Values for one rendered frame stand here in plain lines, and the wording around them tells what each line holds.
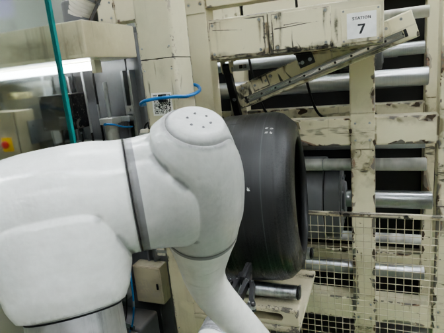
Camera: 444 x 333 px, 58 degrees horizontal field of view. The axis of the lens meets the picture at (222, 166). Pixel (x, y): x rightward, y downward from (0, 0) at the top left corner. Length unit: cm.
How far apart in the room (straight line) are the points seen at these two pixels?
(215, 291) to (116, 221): 26
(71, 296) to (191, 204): 14
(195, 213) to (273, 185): 68
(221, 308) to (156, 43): 92
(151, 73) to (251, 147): 43
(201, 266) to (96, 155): 21
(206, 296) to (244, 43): 105
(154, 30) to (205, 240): 96
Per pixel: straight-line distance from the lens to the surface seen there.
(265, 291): 133
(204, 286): 60
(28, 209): 42
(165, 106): 134
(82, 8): 188
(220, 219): 45
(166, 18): 133
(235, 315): 68
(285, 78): 160
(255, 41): 149
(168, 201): 41
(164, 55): 133
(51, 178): 42
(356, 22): 144
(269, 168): 111
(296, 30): 146
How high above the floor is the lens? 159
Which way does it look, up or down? 13 degrees down
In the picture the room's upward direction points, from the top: 5 degrees counter-clockwise
